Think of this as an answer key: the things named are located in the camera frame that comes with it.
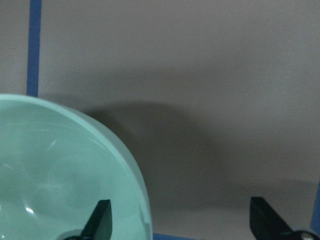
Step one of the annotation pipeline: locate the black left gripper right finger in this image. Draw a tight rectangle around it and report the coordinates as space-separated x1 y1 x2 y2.
249 196 294 240

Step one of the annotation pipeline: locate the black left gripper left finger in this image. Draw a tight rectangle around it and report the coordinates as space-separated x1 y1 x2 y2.
80 199 112 240

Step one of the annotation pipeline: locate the green ceramic bowl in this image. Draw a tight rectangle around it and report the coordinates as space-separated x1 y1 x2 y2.
0 94 153 240

